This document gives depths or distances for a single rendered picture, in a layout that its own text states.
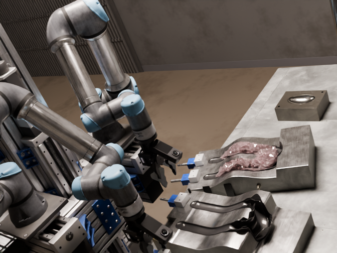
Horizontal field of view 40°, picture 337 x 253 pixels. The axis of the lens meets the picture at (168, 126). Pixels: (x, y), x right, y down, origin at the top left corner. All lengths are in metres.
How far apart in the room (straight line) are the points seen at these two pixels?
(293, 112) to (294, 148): 0.36
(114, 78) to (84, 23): 0.29
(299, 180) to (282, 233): 0.28
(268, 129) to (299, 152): 0.41
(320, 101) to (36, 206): 1.28
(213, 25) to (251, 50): 0.46
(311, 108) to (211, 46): 2.84
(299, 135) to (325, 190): 0.25
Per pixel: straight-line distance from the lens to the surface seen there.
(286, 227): 1.59
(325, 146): 1.98
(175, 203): 1.77
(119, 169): 1.33
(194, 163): 2.00
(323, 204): 1.73
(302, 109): 2.13
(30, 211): 1.84
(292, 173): 1.75
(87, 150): 1.47
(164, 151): 1.60
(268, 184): 1.80
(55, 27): 1.77
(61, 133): 1.48
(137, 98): 1.55
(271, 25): 4.39
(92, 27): 1.79
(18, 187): 1.80
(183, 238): 1.65
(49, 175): 2.02
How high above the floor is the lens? 1.97
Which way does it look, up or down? 28 degrees down
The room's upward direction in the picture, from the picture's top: 24 degrees counter-clockwise
